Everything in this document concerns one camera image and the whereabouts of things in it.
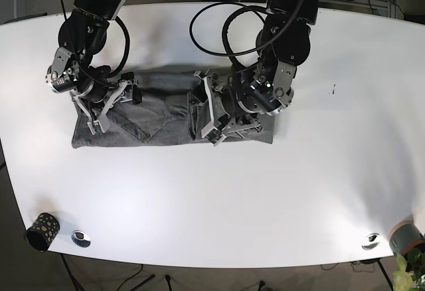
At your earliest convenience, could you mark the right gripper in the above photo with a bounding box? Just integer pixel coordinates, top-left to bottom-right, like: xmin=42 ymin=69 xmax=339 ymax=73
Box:
xmin=72 ymin=81 xmax=143 ymax=135

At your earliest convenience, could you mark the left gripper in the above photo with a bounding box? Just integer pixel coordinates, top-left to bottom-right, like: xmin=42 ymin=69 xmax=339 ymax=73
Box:
xmin=193 ymin=70 xmax=266 ymax=146

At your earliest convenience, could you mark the grey heather T-shirt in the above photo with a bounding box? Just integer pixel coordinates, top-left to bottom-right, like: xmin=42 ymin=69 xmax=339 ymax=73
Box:
xmin=70 ymin=66 xmax=274 ymax=150

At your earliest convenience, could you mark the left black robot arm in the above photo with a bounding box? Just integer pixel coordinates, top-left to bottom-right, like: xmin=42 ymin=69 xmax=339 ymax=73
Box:
xmin=193 ymin=0 xmax=319 ymax=146

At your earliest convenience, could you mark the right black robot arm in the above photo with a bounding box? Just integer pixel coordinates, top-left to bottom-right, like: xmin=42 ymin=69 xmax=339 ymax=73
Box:
xmin=46 ymin=0 xmax=142 ymax=135

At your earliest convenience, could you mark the left silver table grommet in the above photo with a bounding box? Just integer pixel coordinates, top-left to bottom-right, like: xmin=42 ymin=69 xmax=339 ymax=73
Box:
xmin=71 ymin=231 xmax=91 ymax=248

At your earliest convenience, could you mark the silver table grommet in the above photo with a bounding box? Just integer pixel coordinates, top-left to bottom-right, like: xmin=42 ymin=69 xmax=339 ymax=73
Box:
xmin=361 ymin=233 xmax=381 ymax=250
xmin=71 ymin=231 xmax=91 ymax=248

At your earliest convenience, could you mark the black gold-dotted cup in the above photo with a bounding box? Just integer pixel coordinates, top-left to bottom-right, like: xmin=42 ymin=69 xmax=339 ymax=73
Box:
xmin=25 ymin=213 xmax=60 ymax=252

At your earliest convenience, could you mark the right silver table grommet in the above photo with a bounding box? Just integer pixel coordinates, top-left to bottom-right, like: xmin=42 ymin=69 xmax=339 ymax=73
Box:
xmin=361 ymin=233 xmax=381 ymax=250

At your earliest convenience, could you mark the grey flower pot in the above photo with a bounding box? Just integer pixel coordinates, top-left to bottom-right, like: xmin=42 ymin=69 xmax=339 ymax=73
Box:
xmin=388 ymin=221 xmax=424 ymax=256

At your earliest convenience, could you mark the green potted plant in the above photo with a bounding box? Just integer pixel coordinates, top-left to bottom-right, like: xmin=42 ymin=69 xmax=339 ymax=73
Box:
xmin=392 ymin=247 xmax=424 ymax=291

